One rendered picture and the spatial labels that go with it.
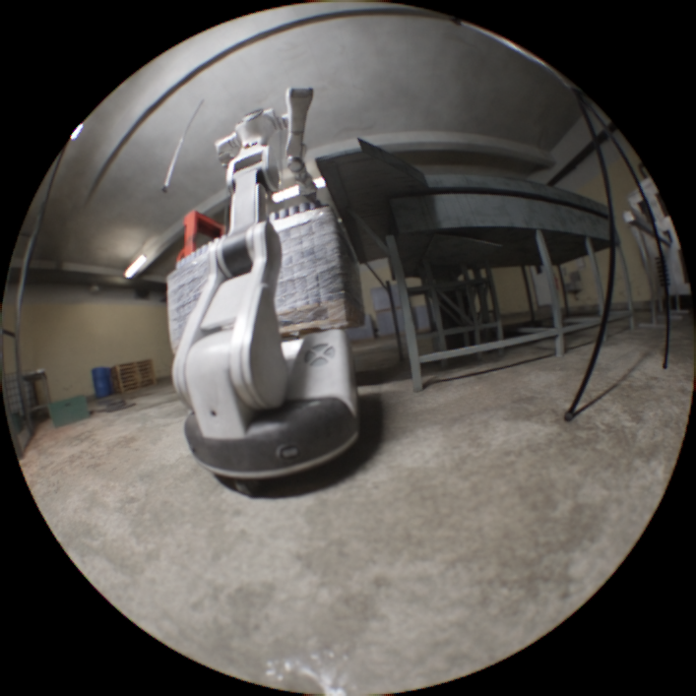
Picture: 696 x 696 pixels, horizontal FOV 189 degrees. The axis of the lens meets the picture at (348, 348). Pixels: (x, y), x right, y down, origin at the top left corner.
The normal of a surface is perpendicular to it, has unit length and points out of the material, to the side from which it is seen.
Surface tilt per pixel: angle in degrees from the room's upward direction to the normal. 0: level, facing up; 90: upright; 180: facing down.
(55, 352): 90
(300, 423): 51
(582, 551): 0
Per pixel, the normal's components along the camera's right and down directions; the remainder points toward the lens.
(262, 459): 0.18, 0.02
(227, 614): -0.18, -0.98
